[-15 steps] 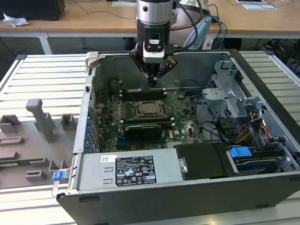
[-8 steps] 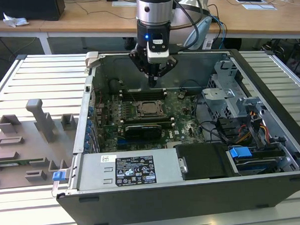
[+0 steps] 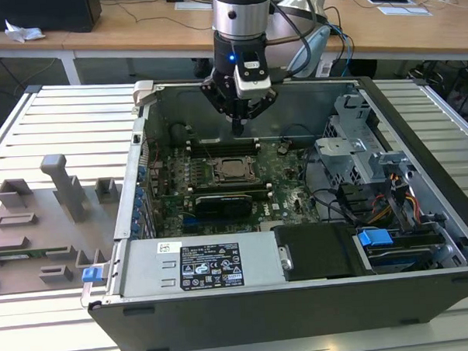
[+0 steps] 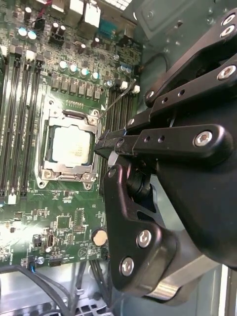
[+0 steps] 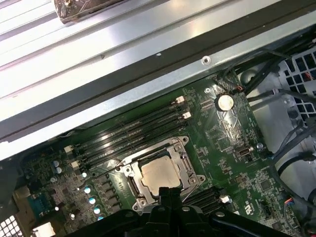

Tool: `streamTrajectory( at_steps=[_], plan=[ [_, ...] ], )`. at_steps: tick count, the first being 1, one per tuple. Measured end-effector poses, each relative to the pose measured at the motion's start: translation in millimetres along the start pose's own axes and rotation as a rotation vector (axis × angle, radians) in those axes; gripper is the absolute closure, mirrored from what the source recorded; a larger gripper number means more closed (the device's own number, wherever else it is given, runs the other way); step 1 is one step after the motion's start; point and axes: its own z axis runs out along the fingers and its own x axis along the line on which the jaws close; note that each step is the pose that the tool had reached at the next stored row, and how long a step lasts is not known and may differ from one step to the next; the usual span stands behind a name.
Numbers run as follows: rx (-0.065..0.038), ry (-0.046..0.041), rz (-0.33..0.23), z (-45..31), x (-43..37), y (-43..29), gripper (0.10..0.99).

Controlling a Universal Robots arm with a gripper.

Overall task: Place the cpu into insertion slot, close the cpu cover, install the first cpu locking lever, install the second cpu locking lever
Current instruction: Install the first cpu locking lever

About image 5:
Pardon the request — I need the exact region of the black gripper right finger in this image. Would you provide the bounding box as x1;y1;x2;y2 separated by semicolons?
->
170;187;294;237

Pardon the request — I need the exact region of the silver coin cell battery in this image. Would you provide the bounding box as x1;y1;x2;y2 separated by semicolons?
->
214;94;235;112

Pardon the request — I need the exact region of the internal USB port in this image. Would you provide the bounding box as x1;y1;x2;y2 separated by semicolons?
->
237;147;252;158

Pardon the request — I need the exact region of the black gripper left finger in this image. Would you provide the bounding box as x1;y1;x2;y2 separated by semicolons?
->
63;187;171;237

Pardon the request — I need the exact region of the RAM slot with black clips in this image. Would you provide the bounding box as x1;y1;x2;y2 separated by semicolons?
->
184;188;225;210
74;105;185;161
81;120;188;173

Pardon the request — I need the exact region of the perforated metal drive cage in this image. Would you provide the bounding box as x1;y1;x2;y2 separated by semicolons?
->
278;49;316;119

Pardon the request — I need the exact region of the silver CPU chip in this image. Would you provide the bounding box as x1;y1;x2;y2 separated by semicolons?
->
140;158;183;197

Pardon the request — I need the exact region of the metal CPU socket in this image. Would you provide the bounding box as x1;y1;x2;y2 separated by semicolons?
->
120;134;207;210

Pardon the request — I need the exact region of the metal socket cover frame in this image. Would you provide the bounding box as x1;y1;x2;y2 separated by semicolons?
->
127;145;199;205

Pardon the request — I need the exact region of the thick black cable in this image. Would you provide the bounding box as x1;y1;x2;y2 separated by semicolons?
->
269;118;316;178

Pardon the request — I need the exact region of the RAM slot with white clips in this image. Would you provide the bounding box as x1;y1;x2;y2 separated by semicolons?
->
71;111;191;169
63;96;185;153
197;196;231;214

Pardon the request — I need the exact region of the black metal PC case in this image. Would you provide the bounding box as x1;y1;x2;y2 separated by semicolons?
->
0;0;316;237

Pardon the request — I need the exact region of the black cable bundle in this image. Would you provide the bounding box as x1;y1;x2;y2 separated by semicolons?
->
243;60;280;97

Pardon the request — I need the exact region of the green motherboard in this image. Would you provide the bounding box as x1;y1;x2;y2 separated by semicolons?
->
14;69;316;237

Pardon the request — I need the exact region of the thin wire locking lever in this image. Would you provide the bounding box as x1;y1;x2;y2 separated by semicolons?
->
115;138;186;172
182;182;200;203

